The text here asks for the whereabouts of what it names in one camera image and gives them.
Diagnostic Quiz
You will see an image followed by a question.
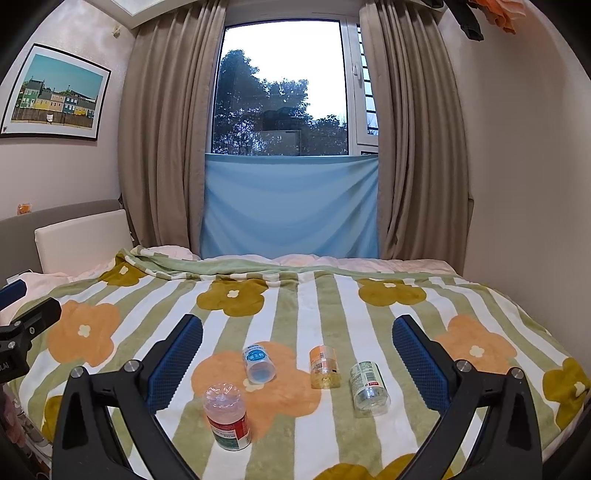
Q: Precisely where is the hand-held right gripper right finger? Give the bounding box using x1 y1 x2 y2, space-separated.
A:
392 315 544 480

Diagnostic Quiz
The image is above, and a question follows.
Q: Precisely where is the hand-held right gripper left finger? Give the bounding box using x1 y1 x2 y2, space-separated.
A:
51 314 204 480

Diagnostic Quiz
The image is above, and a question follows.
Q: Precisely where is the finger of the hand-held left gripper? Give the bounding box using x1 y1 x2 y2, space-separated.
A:
0 278 29 315
11 298 62 343

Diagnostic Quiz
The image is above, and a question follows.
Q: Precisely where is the grey bed headboard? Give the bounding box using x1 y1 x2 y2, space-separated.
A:
0 199 135 285

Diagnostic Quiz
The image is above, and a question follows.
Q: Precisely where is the bottle with green white label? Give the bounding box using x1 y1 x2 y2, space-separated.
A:
349 361 392 418

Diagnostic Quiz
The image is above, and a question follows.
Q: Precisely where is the pale patterned cloth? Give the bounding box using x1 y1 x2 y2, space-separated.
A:
0 383 52 480

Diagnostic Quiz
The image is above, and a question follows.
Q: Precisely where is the bottle with red label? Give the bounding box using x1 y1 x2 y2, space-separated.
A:
204 382 253 451

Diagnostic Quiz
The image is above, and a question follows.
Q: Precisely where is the bottle with blue label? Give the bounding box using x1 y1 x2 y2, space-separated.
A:
242 342 277 385

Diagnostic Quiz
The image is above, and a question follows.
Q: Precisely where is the white headboard cushion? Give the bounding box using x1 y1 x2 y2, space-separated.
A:
34 209 135 276

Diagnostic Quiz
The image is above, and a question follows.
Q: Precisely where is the bottle with orange label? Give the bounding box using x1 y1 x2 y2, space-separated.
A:
309 345 342 390

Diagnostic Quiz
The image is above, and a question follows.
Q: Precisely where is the white quilt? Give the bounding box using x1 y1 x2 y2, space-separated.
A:
0 246 462 324

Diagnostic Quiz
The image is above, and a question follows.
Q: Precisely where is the striped floral blanket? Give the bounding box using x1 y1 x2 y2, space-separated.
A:
18 249 591 480

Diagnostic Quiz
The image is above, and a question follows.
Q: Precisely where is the light blue cloth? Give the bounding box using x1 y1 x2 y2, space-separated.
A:
199 153 380 258

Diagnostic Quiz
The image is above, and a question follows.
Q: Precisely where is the framed houses picture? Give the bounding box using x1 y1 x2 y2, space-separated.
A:
0 43 113 141

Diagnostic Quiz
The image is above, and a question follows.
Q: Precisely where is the beige curtain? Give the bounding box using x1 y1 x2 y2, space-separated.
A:
359 0 474 262
117 0 230 257

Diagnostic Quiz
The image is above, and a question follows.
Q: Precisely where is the white framed window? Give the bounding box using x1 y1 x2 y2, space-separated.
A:
211 13 382 158

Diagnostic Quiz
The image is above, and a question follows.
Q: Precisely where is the black hanging object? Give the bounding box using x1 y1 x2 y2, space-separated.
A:
445 0 486 42

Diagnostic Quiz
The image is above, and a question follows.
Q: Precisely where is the orange fabric flower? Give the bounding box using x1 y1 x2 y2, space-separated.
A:
468 0 517 34

